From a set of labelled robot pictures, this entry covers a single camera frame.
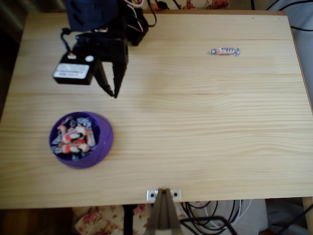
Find red white candy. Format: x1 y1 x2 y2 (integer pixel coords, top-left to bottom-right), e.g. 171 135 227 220
85 129 97 147
209 46 241 57
59 143 90 154
62 126 88 144

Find purple plastic bowl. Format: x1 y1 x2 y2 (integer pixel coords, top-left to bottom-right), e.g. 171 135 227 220
49 111 114 170

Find floral patterned cloth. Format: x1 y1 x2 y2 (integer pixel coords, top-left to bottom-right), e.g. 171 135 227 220
72 205 157 235
146 0 230 10

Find black stand leg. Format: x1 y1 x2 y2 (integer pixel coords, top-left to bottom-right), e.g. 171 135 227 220
122 205 134 235

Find wooden table leg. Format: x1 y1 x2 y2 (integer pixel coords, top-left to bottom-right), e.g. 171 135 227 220
302 197 313 230

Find black camera box white label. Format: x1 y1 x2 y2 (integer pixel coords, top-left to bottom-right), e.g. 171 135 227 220
52 53 97 86

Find red white servo wires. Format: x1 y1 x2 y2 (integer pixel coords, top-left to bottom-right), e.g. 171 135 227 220
126 0 148 33

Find black power cable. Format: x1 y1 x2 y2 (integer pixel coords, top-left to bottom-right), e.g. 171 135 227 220
146 0 157 28

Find silver metal bracket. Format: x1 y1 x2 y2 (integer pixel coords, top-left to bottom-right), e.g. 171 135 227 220
146 188 182 202

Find camera mount post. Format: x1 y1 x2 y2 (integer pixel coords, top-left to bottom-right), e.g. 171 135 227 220
145 188 183 231

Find white cable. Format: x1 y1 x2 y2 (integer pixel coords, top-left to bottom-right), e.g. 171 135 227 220
179 199 252 230

